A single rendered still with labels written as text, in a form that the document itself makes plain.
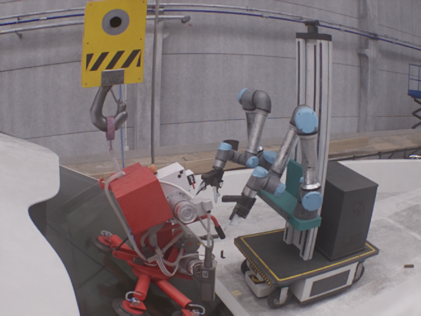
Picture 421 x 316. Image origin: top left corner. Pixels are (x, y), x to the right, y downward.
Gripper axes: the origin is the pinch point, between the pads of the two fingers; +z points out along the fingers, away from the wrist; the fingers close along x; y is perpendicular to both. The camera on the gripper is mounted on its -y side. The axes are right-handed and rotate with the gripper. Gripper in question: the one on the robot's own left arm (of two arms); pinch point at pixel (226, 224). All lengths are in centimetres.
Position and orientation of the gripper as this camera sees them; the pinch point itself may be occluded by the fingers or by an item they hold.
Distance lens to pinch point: 213.8
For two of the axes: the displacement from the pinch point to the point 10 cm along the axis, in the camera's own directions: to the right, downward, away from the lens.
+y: 8.7, 4.8, -0.9
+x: 2.2, -2.2, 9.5
